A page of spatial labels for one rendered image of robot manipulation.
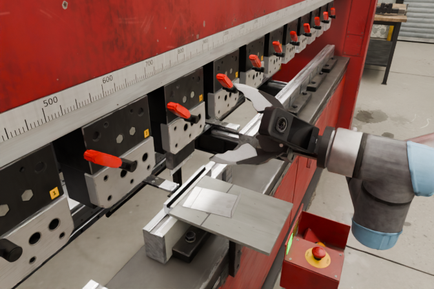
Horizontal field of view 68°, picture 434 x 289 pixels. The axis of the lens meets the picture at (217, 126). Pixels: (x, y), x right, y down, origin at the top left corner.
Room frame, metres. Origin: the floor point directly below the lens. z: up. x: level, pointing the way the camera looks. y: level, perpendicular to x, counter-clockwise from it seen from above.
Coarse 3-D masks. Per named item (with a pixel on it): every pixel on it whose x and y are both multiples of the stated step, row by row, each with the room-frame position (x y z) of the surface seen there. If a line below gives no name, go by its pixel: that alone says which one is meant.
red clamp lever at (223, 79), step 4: (216, 76) 0.74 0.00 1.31; (220, 76) 0.74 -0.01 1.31; (224, 76) 0.74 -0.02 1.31; (220, 80) 0.74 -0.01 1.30; (224, 80) 0.74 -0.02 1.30; (228, 80) 0.75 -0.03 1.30; (224, 84) 0.75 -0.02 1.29; (228, 84) 0.75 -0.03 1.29; (224, 88) 0.80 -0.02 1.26; (228, 88) 0.79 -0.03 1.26; (232, 88) 0.79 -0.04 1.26; (232, 92) 0.79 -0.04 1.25; (236, 92) 0.79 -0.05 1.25
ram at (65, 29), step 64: (0, 0) 0.36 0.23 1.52; (64, 0) 0.43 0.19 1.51; (128, 0) 0.53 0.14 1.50; (192, 0) 0.70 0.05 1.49; (256, 0) 1.00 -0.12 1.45; (0, 64) 0.34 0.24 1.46; (64, 64) 0.41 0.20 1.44; (128, 64) 0.52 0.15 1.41; (192, 64) 0.69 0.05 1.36; (64, 128) 0.39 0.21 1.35
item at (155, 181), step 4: (152, 176) 0.76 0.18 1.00; (156, 176) 0.76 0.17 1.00; (144, 180) 0.74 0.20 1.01; (148, 180) 0.74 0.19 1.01; (152, 180) 0.74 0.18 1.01; (156, 180) 0.74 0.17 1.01; (160, 180) 0.74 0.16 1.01; (164, 180) 0.74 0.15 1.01; (152, 184) 0.72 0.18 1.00; (156, 184) 0.72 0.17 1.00; (160, 184) 0.72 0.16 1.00; (164, 184) 0.72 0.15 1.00; (168, 184) 0.72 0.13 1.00; (172, 184) 0.72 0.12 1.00; (176, 184) 0.72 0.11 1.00; (160, 188) 0.71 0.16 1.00; (164, 188) 0.70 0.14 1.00; (168, 188) 0.70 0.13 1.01; (172, 188) 0.70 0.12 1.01; (176, 188) 0.71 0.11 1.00; (172, 192) 0.69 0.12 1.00
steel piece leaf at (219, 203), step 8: (200, 192) 0.69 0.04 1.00; (208, 192) 0.69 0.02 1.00; (216, 192) 0.69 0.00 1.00; (240, 192) 0.67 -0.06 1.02; (200, 200) 0.66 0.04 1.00; (208, 200) 0.66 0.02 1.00; (216, 200) 0.66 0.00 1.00; (224, 200) 0.66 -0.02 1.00; (232, 200) 0.66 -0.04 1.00; (192, 208) 0.63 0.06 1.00; (200, 208) 0.63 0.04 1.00; (208, 208) 0.63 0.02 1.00; (216, 208) 0.63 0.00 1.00; (224, 208) 0.63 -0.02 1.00; (232, 208) 0.60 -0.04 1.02; (224, 216) 0.60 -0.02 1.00
